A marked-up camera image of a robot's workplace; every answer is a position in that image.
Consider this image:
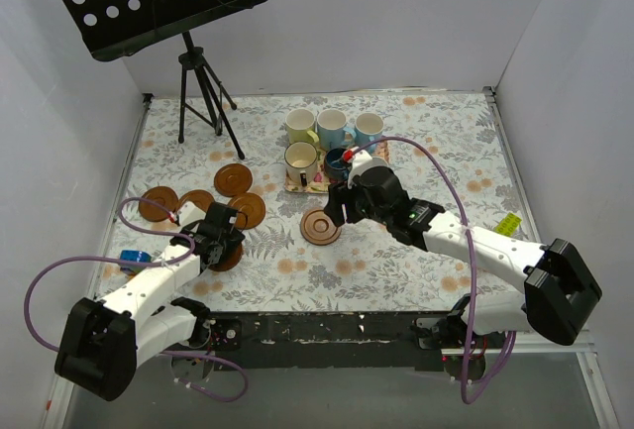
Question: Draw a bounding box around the dark blue glazed mug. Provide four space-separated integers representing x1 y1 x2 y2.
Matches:
324 148 350 182

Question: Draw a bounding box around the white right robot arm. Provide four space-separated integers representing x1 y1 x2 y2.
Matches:
325 166 602 348

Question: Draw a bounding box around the brown wooden coaster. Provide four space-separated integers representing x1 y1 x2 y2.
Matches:
300 208 341 246
228 192 266 230
211 244 244 272
214 163 253 197
138 186 179 224

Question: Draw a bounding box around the blue mug with white interior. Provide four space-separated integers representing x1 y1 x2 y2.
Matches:
355 112 384 147

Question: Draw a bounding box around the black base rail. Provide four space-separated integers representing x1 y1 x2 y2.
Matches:
153 310 506 371

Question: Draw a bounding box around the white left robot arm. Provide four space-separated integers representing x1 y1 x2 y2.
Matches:
54 202 244 401

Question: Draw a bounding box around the yellow-green mug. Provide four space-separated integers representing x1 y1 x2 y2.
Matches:
285 109 319 145

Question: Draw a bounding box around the lime green toy brick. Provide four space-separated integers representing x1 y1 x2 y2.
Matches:
494 212 522 237

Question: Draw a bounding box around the cream mug with black handle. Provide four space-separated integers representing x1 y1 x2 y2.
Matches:
284 142 316 182

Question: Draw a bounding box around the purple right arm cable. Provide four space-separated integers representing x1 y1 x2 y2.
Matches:
349 137 516 404

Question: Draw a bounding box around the floral tablecloth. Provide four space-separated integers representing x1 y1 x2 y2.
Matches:
92 89 552 314

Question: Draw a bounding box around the blue toy block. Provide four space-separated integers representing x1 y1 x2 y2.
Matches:
119 250 152 275

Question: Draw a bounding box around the light blue mug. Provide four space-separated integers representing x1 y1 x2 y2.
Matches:
317 109 356 151

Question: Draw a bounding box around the grey-blue small mug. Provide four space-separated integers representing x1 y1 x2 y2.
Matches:
372 157 388 167

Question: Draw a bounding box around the floral serving tray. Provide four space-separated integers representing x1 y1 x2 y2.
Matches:
281 134 392 194

